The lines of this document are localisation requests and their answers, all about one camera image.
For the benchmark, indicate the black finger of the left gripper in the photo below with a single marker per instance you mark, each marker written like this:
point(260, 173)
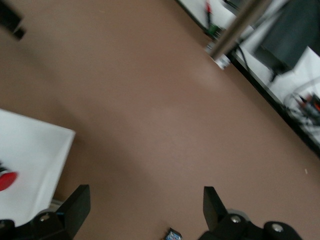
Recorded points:
point(10, 15)

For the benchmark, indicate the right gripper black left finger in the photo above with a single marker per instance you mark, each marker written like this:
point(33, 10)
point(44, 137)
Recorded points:
point(75, 212)

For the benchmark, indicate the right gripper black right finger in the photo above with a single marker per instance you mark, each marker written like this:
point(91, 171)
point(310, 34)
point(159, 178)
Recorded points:
point(215, 212)

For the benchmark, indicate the white plastic drawer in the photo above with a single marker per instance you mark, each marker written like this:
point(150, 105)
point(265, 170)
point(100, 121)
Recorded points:
point(37, 150)

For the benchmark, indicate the red push button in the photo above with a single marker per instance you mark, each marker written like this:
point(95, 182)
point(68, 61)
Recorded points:
point(6, 180)

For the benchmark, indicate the green push button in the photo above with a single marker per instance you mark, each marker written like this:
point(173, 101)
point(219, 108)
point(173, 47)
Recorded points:
point(173, 235)

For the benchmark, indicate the green circuit board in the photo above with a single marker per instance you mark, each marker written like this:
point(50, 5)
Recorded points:
point(213, 29)

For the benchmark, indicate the dark grey box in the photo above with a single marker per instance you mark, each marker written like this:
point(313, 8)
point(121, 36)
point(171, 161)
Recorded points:
point(287, 30)

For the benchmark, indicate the white pole bracket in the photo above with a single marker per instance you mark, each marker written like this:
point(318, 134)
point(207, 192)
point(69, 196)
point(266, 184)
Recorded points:
point(222, 62)

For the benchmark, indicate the grey metal camera pole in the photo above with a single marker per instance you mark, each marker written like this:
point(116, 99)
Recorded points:
point(232, 32)

